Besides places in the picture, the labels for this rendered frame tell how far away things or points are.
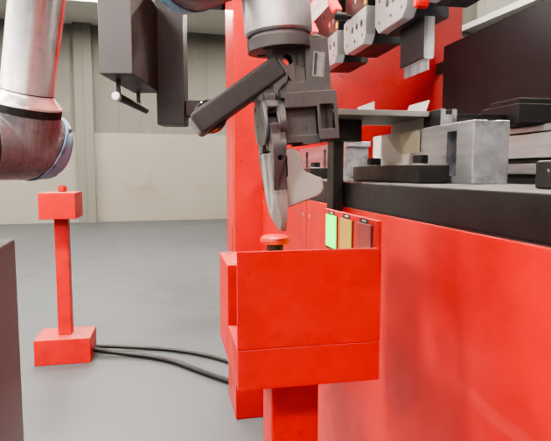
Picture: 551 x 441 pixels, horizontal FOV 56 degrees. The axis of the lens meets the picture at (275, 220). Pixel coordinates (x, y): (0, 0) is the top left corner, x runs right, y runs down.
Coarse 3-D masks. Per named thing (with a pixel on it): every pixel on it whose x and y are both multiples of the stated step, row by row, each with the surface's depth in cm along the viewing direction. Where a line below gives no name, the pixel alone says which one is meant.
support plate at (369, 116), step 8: (344, 112) 88; (352, 112) 89; (360, 112) 89; (368, 112) 89; (376, 112) 89; (384, 112) 90; (392, 112) 90; (400, 112) 90; (408, 112) 91; (416, 112) 91; (424, 112) 91; (368, 120) 98; (376, 120) 98; (384, 120) 98; (392, 120) 98; (400, 120) 98; (408, 120) 98
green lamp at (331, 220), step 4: (328, 216) 73; (332, 216) 71; (328, 220) 73; (332, 220) 71; (336, 220) 70; (328, 224) 73; (332, 224) 71; (336, 224) 70; (328, 228) 73; (332, 228) 71; (328, 232) 73; (332, 232) 71; (328, 236) 73; (332, 236) 71; (328, 240) 73; (332, 240) 72; (328, 244) 74; (332, 244) 72
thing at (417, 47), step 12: (420, 24) 96; (432, 24) 94; (408, 36) 100; (420, 36) 96; (432, 36) 94; (408, 48) 100; (420, 48) 96; (432, 48) 95; (408, 60) 100; (420, 60) 97; (408, 72) 102; (420, 72) 98
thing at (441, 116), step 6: (444, 108) 88; (432, 114) 91; (438, 114) 89; (444, 114) 88; (450, 114) 89; (456, 114) 88; (426, 120) 93; (432, 120) 91; (438, 120) 89; (444, 120) 88; (450, 120) 88; (456, 120) 89; (426, 126) 93; (432, 126) 91
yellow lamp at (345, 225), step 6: (342, 222) 67; (348, 222) 65; (342, 228) 67; (348, 228) 65; (342, 234) 67; (348, 234) 65; (342, 240) 67; (348, 240) 65; (342, 246) 68; (348, 246) 65
